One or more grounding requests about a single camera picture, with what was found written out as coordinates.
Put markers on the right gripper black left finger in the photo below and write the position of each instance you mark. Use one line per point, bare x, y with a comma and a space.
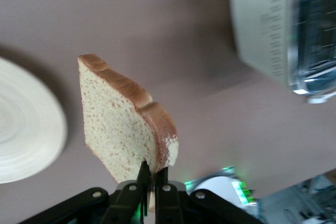
126, 203

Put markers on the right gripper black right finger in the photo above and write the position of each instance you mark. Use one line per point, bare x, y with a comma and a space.
170, 205

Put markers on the bread slice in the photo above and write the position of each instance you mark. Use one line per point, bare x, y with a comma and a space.
113, 116

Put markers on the round wooden plate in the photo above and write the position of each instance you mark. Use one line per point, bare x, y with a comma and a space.
26, 129

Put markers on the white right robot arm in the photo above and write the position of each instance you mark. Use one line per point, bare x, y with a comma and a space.
212, 187

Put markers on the cream and chrome toaster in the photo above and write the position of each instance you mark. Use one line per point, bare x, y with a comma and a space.
257, 24

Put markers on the brown table cloth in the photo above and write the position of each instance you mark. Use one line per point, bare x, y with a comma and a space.
131, 24

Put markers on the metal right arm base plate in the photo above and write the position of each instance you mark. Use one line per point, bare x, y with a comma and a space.
296, 205

